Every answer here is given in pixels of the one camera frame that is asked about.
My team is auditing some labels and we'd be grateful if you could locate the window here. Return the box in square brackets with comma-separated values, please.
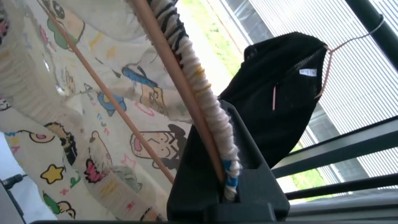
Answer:
[177, 0, 398, 218]

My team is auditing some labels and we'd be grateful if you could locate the black garment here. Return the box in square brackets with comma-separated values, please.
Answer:
[219, 30, 329, 169]

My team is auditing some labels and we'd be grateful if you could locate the cream printed garment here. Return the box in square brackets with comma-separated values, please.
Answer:
[0, 0, 242, 222]

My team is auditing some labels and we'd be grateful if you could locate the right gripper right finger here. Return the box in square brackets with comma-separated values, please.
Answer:
[214, 100, 290, 222]

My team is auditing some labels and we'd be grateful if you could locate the black clothes rack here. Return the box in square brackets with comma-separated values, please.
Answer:
[284, 0, 398, 200]

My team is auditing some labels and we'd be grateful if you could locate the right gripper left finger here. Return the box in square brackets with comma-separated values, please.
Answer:
[167, 124, 225, 222]

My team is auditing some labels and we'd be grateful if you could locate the pink clothes hanger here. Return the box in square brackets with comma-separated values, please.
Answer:
[37, 0, 226, 185]
[271, 14, 385, 111]

